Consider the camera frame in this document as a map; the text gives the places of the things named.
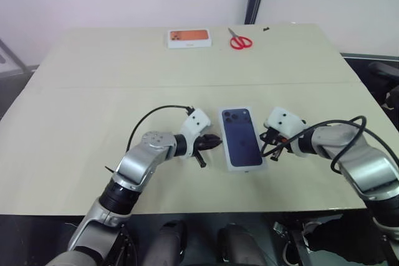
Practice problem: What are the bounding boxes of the dark rounded shape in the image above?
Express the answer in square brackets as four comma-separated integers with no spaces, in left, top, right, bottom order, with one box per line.
[145,218,188,266]
[216,221,266,266]

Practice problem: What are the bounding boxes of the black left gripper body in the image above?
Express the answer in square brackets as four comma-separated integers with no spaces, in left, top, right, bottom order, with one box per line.
[193,133,212,155]

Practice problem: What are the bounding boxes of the black wheeled base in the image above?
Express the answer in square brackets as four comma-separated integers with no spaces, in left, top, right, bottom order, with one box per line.
[271,219,316,266]

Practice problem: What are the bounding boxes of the white box lid orange print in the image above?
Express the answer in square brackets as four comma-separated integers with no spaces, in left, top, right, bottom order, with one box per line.
[166,28,215,50]

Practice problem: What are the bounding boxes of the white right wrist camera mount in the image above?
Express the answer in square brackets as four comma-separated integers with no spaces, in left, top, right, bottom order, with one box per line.
[263,107,309,140]

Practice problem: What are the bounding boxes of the dark blue phone box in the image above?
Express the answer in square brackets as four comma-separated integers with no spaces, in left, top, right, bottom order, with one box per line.
[217,105,269,174]

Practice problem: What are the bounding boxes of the grey metal frame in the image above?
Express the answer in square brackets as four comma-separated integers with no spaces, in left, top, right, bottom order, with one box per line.
[0,37,40,80]

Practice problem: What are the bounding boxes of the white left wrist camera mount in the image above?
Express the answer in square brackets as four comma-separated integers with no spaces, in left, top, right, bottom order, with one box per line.
[179,108,211,158]

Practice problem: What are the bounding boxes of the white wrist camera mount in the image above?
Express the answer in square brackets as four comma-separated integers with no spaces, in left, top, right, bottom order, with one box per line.
[179,108,211,158]
[263,107,309,140]

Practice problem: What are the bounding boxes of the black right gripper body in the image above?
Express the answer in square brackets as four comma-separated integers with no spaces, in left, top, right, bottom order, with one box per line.
[266,126,290,151]

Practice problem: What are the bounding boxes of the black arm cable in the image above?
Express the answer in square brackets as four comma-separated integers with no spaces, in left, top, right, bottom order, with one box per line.
[260,115,367,175]
[128,105,195,152]

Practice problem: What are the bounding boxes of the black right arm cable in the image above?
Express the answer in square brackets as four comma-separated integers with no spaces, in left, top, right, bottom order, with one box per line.
[260,115,367,175]

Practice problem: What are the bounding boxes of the black office chair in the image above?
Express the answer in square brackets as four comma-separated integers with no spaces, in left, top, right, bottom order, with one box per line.
[367,61,399,112]

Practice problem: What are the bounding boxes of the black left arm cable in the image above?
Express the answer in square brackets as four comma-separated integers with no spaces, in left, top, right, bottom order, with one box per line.
[128,105,195,152]

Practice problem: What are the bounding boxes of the red handled scissors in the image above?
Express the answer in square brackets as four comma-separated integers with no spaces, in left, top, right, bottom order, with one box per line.
[227,27,253,51]

